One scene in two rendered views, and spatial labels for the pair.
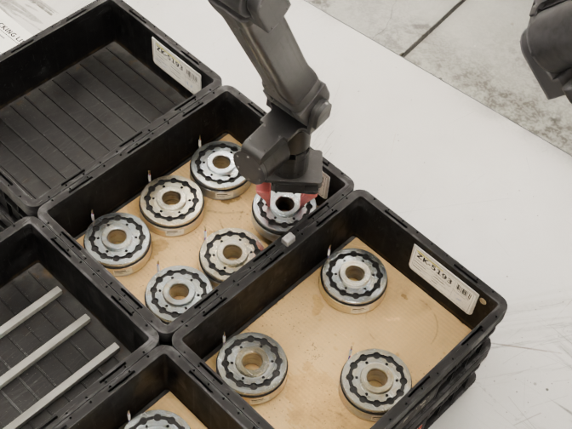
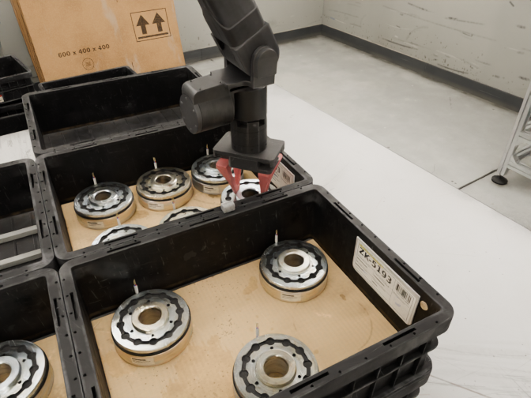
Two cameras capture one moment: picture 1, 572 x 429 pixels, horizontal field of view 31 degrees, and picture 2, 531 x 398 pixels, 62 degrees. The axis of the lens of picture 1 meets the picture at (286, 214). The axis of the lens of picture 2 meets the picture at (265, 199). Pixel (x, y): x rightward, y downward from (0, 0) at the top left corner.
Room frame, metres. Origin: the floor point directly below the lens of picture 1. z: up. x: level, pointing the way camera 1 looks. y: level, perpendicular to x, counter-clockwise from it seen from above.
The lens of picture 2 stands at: (0.43, -0.25, 1.34)
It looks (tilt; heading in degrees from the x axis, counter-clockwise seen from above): 37 degrees down; 22
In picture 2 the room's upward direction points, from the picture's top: straight up
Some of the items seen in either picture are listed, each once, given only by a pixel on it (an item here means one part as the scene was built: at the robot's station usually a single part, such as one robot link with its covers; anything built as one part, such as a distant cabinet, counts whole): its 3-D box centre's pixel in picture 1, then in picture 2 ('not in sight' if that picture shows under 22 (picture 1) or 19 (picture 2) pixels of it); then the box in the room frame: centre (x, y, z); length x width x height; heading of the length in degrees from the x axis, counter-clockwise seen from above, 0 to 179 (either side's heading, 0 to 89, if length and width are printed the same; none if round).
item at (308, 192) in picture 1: (294, 186); (256, 174); (1.00, -0.01, 0.93); 0.07 x 0.07 x 0.09; 3
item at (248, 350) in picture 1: (252, 361); (150, 317); (0.73, 0.03, 0.86); 0.05 x 0.05 x 0.01
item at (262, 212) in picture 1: (284, 206); (250, 197); (1.00, 0.00, 0.88); 0.10 x 0.10 x 0.01
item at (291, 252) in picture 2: (354, 273); (293, 260); (0.89, -0.11, 0.86); 0.05 x 0.05 x 0.01
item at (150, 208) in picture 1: (171, 200); (163, 182); (1.00, 0.18, 0.86); 0.10 x 0.10 x 0.01
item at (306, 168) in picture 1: (289, 157); (249, 134); (1.00, 0.00, 1.00); 0.10 x 0.07 x 0.07; 93
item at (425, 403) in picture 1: (339, 343); (248, 320); (0.77, -0.09, 0.87); 0.40 x 0.30 x 0.11; 140
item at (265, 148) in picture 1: (278, 132); (225, 85); (0.96, 0.02, 1.09); 0.11 x 0.09 x 0.12; 146
